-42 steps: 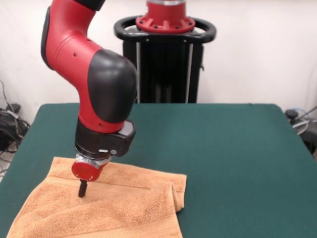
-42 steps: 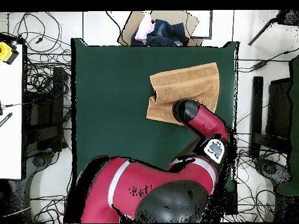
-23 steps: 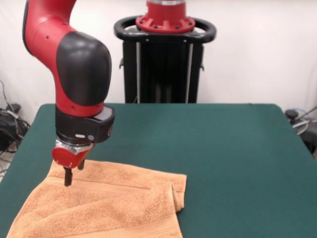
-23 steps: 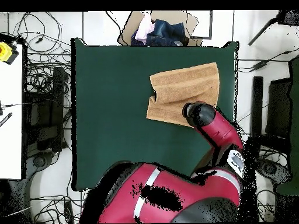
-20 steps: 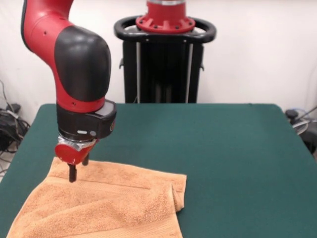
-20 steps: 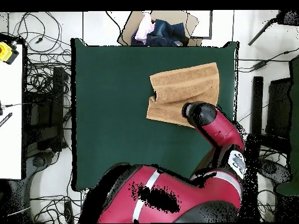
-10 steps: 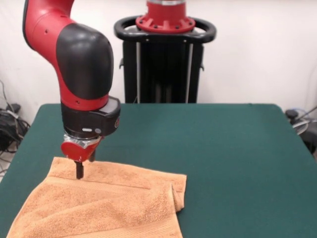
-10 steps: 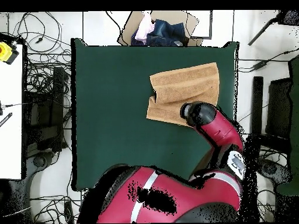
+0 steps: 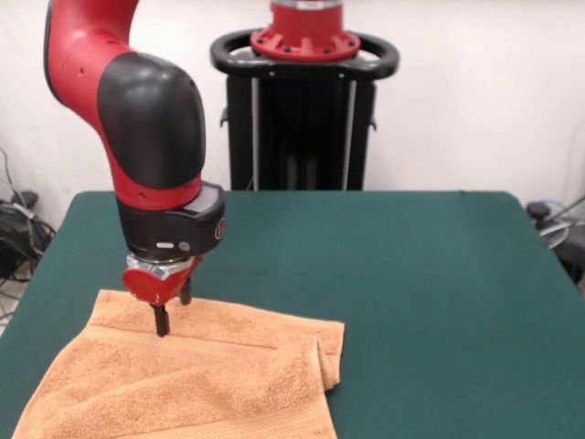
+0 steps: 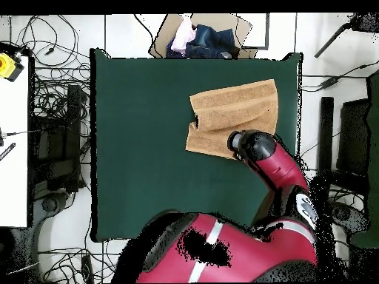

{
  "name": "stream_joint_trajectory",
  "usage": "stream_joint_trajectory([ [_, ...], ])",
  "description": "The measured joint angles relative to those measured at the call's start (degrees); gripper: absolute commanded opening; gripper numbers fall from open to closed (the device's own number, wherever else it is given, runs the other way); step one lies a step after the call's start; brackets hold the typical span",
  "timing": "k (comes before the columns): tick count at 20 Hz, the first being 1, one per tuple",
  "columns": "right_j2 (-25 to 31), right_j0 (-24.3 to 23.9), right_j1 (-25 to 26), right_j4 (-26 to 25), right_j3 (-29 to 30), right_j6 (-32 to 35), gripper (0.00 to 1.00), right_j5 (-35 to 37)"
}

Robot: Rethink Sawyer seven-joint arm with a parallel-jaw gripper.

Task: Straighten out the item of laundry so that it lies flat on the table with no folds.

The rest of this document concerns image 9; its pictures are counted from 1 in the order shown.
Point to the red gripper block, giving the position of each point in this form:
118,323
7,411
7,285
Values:
148,285

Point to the orange-brown terry towel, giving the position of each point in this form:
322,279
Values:
183,375

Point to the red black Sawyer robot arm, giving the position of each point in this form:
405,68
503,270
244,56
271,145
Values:
146,128

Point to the red robot base column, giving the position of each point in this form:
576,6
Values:
306,32

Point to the dark green table cloth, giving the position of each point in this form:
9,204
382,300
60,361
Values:
411,274

